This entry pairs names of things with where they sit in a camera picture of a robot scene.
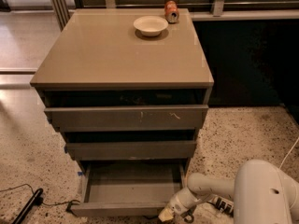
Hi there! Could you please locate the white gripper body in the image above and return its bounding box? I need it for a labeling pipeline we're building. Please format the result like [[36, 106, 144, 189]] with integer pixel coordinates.
[[166, 188, 203, 224]]

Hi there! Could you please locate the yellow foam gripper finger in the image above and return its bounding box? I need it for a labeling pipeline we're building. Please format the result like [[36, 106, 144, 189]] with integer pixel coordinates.
[[158, 207, 175, 222]]

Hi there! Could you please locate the grey bottom drawer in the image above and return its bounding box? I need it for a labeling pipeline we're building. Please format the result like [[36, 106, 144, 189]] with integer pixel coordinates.
[[71, 161, 184, 217]]

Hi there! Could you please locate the grey drawer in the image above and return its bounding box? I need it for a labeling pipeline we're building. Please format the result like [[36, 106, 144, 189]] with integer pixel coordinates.
[[45, 105, 208, 132], [65, 141, 196, 161], [71, 161, 184, 217]]

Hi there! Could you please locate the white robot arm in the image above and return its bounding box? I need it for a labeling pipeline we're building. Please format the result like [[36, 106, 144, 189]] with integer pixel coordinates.
[[159, 160, 299, 224]]

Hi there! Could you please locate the grey middle drawer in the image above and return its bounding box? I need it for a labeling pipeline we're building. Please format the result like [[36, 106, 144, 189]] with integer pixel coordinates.
[[65, 141, 196, 161]]

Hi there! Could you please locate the grey drawer cabinet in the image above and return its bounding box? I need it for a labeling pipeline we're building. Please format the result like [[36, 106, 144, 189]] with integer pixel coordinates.
[[30, 8, 215, 173]]

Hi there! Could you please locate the grey top drawer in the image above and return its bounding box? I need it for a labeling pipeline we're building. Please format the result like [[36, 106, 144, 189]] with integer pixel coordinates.
[[45, 105, 208, 132]]

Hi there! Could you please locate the black power strip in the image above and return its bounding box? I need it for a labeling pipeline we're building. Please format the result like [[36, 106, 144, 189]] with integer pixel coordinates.
[[208, 196, 234, 217]]

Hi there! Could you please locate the black power adapter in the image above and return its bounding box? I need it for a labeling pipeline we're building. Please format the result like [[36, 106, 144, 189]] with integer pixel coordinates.
[[65, 200, 80, 213]]

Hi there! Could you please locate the black bar on floor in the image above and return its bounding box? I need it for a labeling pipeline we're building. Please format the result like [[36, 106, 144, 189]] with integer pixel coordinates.
[[12, 189, 43, 224]]

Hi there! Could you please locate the white paper bowl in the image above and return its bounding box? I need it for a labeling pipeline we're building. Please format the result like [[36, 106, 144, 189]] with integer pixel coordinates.
[[134, 16, 168, 37]]

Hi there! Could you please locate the orange soda can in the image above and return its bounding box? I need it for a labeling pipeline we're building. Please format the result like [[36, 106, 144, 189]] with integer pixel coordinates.
[[164, 1, 179, 23]]

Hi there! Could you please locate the white cable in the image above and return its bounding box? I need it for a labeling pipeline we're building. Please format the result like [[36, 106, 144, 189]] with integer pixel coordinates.
[[278, 136, 299, 170]]

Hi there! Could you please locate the thin black cable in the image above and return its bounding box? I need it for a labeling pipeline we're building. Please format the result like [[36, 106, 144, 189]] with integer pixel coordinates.
[[0, 183, 81, 208]]

